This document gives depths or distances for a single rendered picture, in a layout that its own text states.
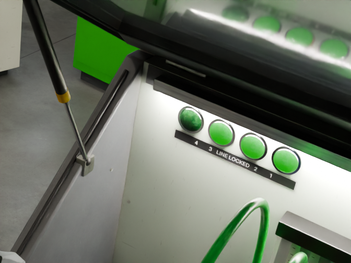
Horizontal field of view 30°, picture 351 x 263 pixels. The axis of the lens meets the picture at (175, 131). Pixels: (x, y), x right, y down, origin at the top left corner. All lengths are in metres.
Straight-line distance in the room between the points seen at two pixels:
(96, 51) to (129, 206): 2.79
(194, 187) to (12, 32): 2.97
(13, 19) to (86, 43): 0.45
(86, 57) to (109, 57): 0.19
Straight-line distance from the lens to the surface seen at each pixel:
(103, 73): 4.05
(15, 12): 4.02
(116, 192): 1.26
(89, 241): 1.26
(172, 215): 1.25
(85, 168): 1.10
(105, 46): 3.98
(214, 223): 1.21
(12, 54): 4.12
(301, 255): 0.91
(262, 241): 1.06
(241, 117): 1.05
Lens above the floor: 1.93
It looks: 30 degrees down
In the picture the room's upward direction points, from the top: 11 degrees clockwise
